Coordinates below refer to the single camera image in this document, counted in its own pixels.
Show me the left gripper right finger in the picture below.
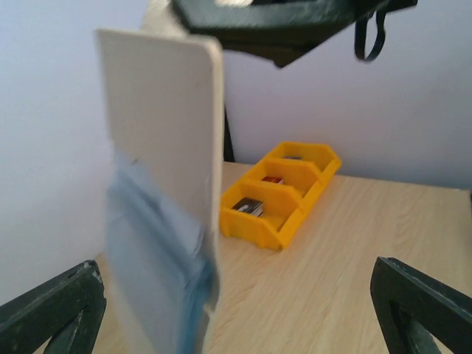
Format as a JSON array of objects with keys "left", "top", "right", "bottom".
[{"left": 370, "top": 257, "right": 471, "bottom": 353}]

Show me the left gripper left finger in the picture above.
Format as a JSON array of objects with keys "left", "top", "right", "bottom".
[{"left": 1, "top": 260, "right": 107, "bottom": 353}]

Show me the white card holder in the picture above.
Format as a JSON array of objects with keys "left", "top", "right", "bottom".
[{"left": 96, "top": 29, "right": 224, "bottom": 353}]

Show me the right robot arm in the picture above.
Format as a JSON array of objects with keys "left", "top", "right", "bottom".
[{"left": 171, "top": 0, "right": 417, "bottom": 68}]

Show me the yellow bin with red cards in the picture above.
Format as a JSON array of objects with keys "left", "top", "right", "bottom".
[{"left": 244, "top": 158, "right": 326, "bottom": 198}]

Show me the yellow bin with blue cards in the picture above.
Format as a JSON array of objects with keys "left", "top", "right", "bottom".
[{"left": 264, "top": 142, "right": 342, "bottom": 184}]

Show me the yellow bin with black cards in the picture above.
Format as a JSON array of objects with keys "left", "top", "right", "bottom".
[{"left": 220, "top": 180, "right": 308, "bottom": 250}]

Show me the red card stack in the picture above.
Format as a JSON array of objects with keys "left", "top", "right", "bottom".
[{"left": 262, "top": 176, "right": 284, "bottom": 184}]

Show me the black card stack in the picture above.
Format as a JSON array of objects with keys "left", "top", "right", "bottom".
[{"left": 232, "top": 197, "right": 263, "bottom": 217}]

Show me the right black frame post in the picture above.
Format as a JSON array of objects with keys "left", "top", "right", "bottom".
[{"left": 223, "top": 108, "right": 235, "bottom": 162}]

